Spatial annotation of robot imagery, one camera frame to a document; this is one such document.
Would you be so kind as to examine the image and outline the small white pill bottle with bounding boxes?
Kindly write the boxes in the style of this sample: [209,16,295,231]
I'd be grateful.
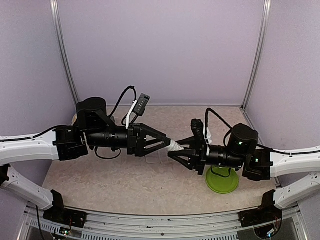
[166,140,184,152]

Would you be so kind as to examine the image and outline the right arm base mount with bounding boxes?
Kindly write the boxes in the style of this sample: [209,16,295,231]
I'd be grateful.
[238,200,283,228]

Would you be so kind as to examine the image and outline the left aluminium frame post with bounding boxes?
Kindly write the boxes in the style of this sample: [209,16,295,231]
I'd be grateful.
[50,0,80,106]

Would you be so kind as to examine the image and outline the front aluminium rail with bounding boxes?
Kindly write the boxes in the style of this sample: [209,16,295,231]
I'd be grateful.
[17,198,310,240]

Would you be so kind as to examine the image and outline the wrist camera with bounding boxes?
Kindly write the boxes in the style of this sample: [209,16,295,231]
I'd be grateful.
[125,93,151,129]
[190,118,211,148]

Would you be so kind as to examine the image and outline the right aluminium frame post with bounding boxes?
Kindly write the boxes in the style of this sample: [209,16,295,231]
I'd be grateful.
[241,0,272,112]

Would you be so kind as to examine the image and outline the beige wooden plate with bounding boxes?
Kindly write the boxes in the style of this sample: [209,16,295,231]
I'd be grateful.
[71,114,77,125]

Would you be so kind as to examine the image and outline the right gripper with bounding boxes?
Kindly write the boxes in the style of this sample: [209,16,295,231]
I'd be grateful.
[168,135,246,176]

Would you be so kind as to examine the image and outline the clear plastic pill organizer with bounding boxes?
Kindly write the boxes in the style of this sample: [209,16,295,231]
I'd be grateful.
[145,151,174,165]

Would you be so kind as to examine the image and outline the green plate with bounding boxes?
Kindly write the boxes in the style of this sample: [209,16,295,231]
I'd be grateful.
[205,166,239,194]

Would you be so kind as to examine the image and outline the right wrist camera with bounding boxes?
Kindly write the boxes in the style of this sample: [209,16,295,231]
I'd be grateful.
[190,118,211,148]

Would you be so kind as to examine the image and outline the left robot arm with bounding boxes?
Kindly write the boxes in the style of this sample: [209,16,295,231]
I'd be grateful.
[0,97,171,223]

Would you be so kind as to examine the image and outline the aluminium frame post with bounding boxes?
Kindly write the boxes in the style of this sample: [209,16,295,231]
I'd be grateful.
[241,0,272,112]
[50,0,80,106]

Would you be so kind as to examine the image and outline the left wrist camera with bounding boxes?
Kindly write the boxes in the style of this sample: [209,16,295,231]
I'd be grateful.
[125,93,151,129]

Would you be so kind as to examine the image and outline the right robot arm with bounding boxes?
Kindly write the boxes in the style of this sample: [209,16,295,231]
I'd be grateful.
[167,108,320,222]

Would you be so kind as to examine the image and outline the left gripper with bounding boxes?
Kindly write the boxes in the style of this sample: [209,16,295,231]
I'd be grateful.
[85,123,171,158]

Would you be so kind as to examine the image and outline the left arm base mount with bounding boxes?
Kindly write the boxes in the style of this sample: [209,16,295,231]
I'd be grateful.
[43,205,87,229]

